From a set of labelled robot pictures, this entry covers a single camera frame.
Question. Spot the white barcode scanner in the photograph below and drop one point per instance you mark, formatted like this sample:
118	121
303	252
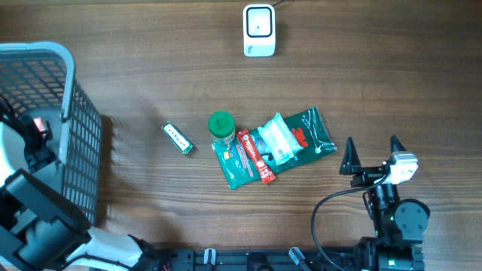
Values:
259	30

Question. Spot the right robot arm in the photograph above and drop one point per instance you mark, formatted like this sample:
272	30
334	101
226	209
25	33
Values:
399	224

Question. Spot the green lid jar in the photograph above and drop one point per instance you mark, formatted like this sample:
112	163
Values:
222	127

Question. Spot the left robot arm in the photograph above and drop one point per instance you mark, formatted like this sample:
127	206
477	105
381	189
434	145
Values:
40	228

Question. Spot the red coffee stick sachet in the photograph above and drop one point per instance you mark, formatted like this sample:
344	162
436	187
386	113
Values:
245	138

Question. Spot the small green white box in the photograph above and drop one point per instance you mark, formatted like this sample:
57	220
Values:
177	138

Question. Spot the green 3M gloves packet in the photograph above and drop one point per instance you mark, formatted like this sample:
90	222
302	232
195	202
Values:
307	127

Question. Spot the red tissue packet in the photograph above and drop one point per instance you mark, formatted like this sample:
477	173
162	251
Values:
39	123

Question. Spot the grey plastic shopping basket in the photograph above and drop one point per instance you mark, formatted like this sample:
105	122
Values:
39	80

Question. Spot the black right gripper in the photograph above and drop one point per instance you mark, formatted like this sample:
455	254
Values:
351	164

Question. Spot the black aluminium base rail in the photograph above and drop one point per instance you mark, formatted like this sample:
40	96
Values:
211	259

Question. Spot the clear wet wipes packet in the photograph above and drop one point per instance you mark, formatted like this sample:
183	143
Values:
280	140

